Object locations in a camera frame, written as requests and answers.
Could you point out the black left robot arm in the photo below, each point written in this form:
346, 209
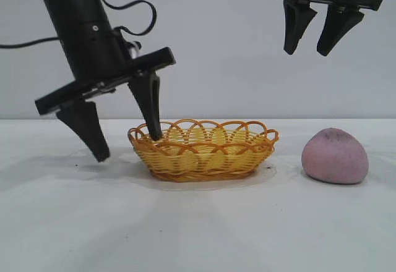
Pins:
68, 0

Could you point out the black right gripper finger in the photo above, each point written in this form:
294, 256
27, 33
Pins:
335, 28
295, 21

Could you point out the yellow woven wicker basket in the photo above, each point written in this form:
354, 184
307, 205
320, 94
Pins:
204, 160

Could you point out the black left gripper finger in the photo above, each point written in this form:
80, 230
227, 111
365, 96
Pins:
89, 130
148, 105

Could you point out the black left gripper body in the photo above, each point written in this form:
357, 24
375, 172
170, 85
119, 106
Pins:
96, 55

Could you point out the pink peach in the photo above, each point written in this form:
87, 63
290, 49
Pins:
335, 157

